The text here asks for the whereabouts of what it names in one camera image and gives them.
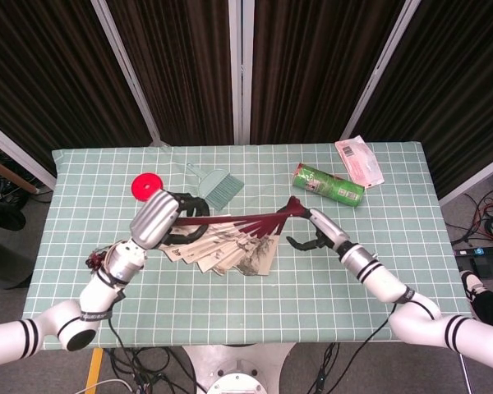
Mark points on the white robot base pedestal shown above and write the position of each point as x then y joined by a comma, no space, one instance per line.
236,369

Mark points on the teal small brush with dustpan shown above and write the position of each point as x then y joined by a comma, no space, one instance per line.
219,189

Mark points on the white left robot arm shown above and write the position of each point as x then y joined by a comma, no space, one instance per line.
94,295

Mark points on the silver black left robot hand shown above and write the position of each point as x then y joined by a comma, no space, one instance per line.
154,219

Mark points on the green white checked tablecloth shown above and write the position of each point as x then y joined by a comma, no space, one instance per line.
250,312

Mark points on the maroon ribbed painted folding fan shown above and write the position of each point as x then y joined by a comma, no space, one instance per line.
238,246

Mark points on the green cylindrical snack can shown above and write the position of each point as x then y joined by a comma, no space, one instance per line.
328,185

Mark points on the dark red grape bunch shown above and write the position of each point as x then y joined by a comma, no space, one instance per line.
93,262

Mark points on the dark pleated partition panel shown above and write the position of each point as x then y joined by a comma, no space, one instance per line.
181,70
308,70
37,74
456,82

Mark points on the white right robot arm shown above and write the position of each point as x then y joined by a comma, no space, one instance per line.
415,320

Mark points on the pink plastic snack packet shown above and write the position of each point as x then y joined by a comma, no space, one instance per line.
359,161

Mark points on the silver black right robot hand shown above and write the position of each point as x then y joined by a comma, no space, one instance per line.
328,230

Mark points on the red round disc lid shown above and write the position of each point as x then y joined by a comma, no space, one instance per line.
144,184

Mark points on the brown wooden bar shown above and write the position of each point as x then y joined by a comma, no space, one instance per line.
12,174

